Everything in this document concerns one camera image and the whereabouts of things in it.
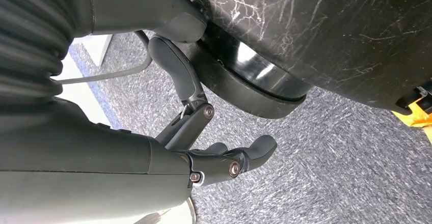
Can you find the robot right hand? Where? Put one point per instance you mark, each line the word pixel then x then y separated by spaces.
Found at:
pixel 84 168

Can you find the yellow object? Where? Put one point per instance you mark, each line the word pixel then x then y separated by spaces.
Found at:
pixel 416 118

